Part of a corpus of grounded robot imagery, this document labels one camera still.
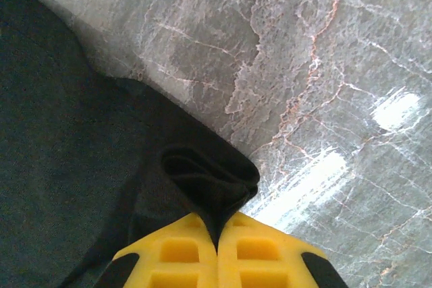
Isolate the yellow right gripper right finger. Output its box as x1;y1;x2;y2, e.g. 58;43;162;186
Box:
217;212;345;288

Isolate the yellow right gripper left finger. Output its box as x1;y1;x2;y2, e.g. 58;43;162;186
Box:
97;213;219;288

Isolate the black t-shirt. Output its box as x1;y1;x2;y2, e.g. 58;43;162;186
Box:
0;0;261;288

